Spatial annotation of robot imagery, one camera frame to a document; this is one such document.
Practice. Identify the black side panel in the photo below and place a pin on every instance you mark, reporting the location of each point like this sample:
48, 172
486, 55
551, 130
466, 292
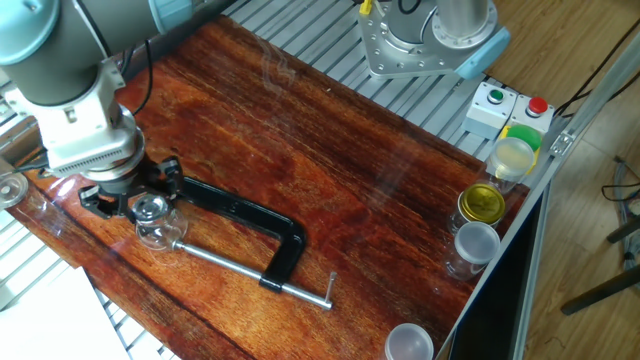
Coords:
495, 300

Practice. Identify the white paper sheet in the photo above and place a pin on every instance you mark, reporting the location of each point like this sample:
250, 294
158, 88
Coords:
50, 320

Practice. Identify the glass jar with translucent lid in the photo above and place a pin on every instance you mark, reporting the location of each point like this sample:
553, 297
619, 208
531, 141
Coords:
510, 157

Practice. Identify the glossy red-brown wooden board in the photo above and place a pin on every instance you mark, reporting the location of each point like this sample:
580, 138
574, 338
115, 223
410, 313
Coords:
350, 200

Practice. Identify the black C-clamp with steel screw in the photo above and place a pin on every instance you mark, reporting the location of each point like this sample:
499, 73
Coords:
260, 215

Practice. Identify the dark furniture leg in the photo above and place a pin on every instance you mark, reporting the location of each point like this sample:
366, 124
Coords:
625, 229
600, 292

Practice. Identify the grey box with green button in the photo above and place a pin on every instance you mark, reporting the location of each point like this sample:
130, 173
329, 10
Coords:
487, 112

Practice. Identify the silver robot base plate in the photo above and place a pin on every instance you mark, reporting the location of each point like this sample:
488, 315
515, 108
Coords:
380, 50

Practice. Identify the glass jar with white lid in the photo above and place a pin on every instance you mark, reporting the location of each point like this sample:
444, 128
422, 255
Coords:
476, 242
409, 342

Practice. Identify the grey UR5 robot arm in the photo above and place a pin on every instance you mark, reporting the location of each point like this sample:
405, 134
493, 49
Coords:
50, 60

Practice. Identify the aluminium frame post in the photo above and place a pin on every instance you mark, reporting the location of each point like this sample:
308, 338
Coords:
595, 100

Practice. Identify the yellow box with green button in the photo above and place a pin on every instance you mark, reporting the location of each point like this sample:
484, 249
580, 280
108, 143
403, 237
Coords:
525, 135

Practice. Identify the small clear glass jar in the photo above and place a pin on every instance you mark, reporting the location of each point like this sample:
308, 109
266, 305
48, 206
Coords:
160, 232

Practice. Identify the clear lidless glass jar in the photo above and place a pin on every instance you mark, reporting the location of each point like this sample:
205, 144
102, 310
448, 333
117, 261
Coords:
10, 189

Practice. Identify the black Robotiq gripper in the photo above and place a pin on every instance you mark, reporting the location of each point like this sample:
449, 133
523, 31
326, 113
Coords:
125, 180

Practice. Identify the yellow round lid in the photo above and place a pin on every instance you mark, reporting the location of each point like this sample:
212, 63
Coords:
482, 202

